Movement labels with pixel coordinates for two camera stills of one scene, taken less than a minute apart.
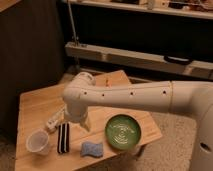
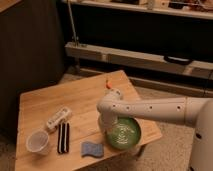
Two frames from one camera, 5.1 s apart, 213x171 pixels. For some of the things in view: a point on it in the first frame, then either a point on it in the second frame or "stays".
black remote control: x=63 y=138 stays
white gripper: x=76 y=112 to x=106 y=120
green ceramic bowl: x=122 y=131 stays
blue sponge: x=94 y=149 stays
